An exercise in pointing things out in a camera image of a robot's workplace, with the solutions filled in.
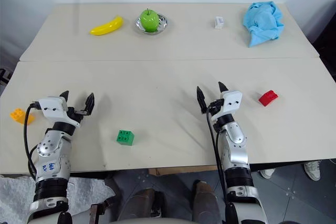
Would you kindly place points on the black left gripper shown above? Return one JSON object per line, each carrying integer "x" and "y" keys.
{"x": 74, "y": 116}

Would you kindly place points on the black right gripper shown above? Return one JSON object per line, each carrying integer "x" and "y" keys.
{"x": 215, "y": 106}

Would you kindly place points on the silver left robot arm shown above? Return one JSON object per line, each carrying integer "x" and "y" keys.
{"x": 52, "y": 153}

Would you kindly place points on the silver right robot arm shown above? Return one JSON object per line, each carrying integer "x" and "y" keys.
{"x": 236, "y": 150}

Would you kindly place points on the red toy brick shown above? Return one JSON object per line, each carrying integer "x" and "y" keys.
{"x": 268, "y": 98}

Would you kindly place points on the orange toy brick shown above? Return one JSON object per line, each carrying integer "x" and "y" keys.
{"x": 21, "y": 116}

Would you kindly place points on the green toy brick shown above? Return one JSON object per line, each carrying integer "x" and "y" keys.
{"x": 125, "y": 138}

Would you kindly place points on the yellow plastic banana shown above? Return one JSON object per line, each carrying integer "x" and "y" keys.
{"x": 106, "y": 26}

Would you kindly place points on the shiny silver bowl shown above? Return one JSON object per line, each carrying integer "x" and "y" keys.
{"x": 164, "y": 23}

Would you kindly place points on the crumpled light blue cloth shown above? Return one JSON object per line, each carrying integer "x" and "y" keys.
{"x": 263, "y": 23}

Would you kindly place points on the white crumpled sheet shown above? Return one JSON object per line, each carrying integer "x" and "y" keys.
{"x": 86, "y": 190}

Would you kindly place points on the green apple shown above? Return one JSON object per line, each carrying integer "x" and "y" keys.
{"x": 149, "y": 20}

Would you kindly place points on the white sneaker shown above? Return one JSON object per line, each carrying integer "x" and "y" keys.
{"x": 267, "y": 173}
{"x": 313, "y": 170}

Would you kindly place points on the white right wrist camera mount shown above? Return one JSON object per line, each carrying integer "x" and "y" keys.
{"x": 232, "y": 102}

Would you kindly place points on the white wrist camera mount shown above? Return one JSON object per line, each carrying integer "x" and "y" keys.
{"x": 53, "y": 108}
{"x": 232, "y": 102}

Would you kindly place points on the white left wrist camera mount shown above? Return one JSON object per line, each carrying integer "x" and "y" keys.
{"x": 53, "y": 108}

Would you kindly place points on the brown metal bracket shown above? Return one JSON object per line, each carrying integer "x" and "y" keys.
{"x": 95, "y": 213}

